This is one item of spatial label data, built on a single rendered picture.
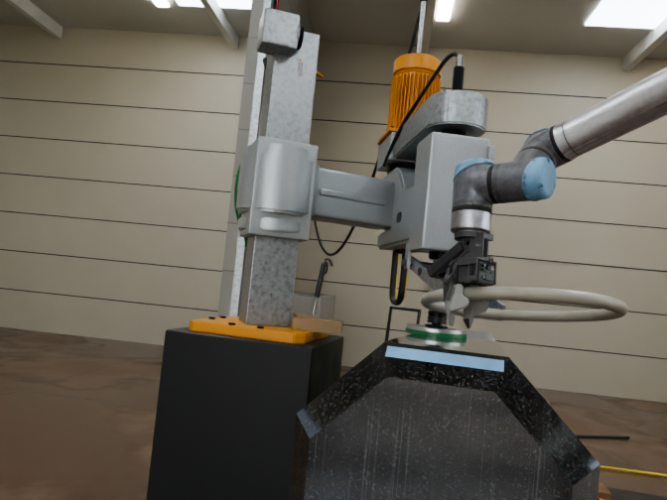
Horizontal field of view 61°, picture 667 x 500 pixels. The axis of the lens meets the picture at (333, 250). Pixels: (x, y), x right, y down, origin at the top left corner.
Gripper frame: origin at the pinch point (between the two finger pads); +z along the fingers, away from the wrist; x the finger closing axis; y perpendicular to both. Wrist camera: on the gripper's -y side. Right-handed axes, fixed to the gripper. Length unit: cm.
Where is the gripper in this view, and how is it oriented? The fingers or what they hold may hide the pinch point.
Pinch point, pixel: (458, 320)
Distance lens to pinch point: 132.5
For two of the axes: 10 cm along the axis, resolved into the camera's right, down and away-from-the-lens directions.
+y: 6.2, -0.8, -7.8
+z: -1.0, 9.8, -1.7
